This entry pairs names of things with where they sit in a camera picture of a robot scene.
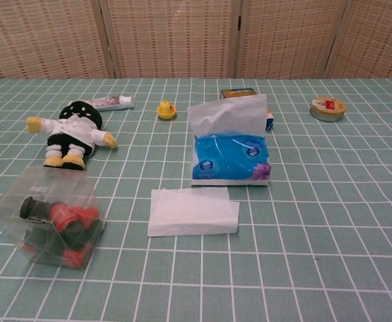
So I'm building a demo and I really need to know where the toothpaste tube white cap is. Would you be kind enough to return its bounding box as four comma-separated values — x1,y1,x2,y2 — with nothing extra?
83,94,136,112

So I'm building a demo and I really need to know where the bamboo folding screen panel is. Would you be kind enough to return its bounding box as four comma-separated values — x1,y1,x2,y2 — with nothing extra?
322,0,392,80
0,0,111,80
233,0,356,80
99,0,243,79

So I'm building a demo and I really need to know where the black plush doll white shirt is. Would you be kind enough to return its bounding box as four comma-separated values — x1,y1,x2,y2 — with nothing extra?
25,99,119,170

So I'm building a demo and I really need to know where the clear plastic box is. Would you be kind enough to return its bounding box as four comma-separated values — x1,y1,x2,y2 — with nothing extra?
0,165,108,271

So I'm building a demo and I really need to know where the black plastic cylinder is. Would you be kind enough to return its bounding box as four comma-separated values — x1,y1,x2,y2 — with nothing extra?
19,197,54,223

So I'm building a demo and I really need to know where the blue plastic tissue pack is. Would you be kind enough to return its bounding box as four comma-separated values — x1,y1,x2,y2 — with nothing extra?
190,129,273,189

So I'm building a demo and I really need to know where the round metal tin red label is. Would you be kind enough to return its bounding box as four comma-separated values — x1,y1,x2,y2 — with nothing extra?
309,95,347,122

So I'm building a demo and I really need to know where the white tissue sheet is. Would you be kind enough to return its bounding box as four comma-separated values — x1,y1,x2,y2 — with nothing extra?
186,93,268,140
147,187,241,238

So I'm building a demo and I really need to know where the red plastic cylinder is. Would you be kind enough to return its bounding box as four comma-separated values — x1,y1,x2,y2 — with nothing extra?
50,202,101,236
60,241,94,270

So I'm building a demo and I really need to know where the green white grid tablecloth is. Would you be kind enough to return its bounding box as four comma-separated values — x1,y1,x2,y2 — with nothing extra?
0,77,392,322

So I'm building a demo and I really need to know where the yellow rubber duck toy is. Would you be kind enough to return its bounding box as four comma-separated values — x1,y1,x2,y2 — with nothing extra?
156,99,178,121

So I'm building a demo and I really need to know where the orange and blue carton box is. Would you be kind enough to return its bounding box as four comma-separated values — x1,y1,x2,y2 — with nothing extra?
219,87,276,131

